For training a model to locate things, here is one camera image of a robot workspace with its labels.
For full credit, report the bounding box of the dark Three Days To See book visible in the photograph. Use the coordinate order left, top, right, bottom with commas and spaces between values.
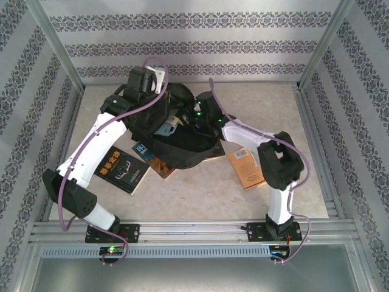
203, 141, 226, 162

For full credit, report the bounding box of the black backpack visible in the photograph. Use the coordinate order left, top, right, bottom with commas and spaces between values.
106, 82, 225, 171

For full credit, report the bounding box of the light blue case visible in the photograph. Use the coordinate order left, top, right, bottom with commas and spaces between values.
154, 121, 179, 137

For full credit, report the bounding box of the tan paperback book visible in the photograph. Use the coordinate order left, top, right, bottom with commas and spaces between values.
227, 148, 267, 192

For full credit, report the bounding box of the blue and orange illustrated book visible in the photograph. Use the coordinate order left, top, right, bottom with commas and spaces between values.
132, 141, 180, 181

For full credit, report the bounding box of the black book with antler print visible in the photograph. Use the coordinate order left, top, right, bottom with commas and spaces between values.
94, 145, 151, 195

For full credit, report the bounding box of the grey metal front panel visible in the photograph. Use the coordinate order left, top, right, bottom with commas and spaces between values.
29, 243, 373, 292

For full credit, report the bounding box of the left controller board green light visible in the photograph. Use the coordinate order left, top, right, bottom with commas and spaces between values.
99, 246, 124, 256

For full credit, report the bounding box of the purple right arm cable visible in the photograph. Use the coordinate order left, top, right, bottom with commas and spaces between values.
208, 77, 312, 265

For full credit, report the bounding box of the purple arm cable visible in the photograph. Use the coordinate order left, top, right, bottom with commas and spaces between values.
208, 77, 312, 265
59, 57, 170, 268

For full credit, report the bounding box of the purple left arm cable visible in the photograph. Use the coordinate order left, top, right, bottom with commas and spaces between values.
59, 57, 170, 268

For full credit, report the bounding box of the aluminium left side rail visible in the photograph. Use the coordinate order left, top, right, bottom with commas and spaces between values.
42, 86, 84, 221

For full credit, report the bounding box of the aluminium left frame post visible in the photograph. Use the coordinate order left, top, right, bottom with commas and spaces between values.
26, 0, 86, 91

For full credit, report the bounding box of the aluminium frame post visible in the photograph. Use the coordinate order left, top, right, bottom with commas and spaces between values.
26, 0, 86, 91
298, 0, 356, 91

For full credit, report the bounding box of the aluminium right side rail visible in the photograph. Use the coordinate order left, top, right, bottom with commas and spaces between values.
293, 85, 346, 219

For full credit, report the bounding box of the aluminium mounting rail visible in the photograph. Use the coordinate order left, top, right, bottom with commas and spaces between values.
29, 218, 356, 245

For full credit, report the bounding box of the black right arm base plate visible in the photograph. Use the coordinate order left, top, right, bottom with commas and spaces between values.
247, 221, 303, 243

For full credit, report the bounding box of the grey slotted cable duct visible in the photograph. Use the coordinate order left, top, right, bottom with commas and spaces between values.
41, 244, 272, 259

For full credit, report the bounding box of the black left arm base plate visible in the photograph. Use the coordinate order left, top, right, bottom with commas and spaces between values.
84, 223, 140, 244

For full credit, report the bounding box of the aluminium right frame post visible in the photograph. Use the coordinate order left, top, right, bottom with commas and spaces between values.
298, 0, 356, 91

